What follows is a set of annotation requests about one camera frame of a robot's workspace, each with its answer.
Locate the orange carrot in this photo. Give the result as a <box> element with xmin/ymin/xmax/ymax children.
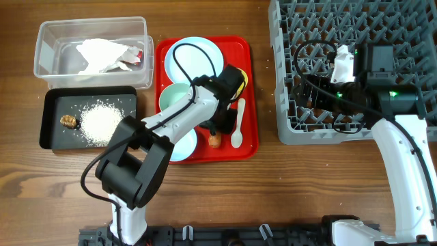
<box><xmin>208</xmin><ymin>133</ymin><xmax>222</xmax><ymax>148</ymax></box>

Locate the light blue bowl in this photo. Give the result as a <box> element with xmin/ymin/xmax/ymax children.
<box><xmin>170</xmin><ymin>129</ymin><xmax>197</xmax><ymax>162</ymax></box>

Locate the yellow plastic cup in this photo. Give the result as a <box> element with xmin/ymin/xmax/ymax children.
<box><xmin>236</xmin><ymin>68</ymin><xmax>249</xmax><ymax>98</ymax></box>

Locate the mint green bowl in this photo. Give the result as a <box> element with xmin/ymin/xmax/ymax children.
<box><xmin>158</xmin><ymin>83</ymin><xmax>190</xmax><ymax>111</ymax></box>

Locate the light blue plate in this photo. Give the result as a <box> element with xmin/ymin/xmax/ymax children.
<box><xmin>164</xmin><ymin>37</ymin><xmax>224</xmax><ymax>84</ymax></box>

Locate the white rice pile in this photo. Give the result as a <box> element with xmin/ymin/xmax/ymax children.
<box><xmin>71</xmin><ymin>99</ymin><xmax>125</xmax><ymax>147</ymax></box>

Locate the white paper napkin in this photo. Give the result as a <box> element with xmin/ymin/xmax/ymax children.
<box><xmin>76</xmin><ymin>38</ymin><xmax>144</xmax><ymax>74</ymax></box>

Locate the brown food scrap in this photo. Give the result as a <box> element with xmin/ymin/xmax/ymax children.
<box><xmin>60</xmin><ymin>115</ymin><xmax>78</xmax><ymax>129</ymax></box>

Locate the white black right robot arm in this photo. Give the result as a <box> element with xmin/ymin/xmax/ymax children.
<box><xmin>296</xmin><ymin>44</ymin><xmax>436</xmax><ymax>245</ymax></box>

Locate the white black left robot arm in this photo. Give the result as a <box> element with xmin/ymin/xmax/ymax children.
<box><xmin>93</xmin><ymin>65</ymin><xmax>246</xmax><ymax>245</ymax></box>

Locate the grey dishwasher rack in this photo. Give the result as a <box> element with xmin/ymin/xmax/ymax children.
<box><xmin>268</xmin><ymin>0</ymin><xmax>436</xmax><ymax>145</ymax></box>

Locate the black food waste tray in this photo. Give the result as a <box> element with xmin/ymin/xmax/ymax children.
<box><xmin>40</xmin><ymin>86</ymin><xmax>137</xmax><ymax>150</ymax></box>

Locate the clear plastic waste bin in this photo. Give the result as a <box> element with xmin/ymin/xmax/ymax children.
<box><xmin>33</xmin><ymin>16</ymin><xmax>154</xmax><ymax>89</ymax></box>

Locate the white plastic spoon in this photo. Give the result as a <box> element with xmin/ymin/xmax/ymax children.
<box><xmin>231</xmin><ymin>98</ymin><xmax>246</xmax><ymax>148</ymax></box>

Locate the red serving tray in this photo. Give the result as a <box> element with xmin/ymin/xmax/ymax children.
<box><xmin>154</xmin><ymin>36</ymin><xmax>259</xmax><ymax>165</ymax></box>

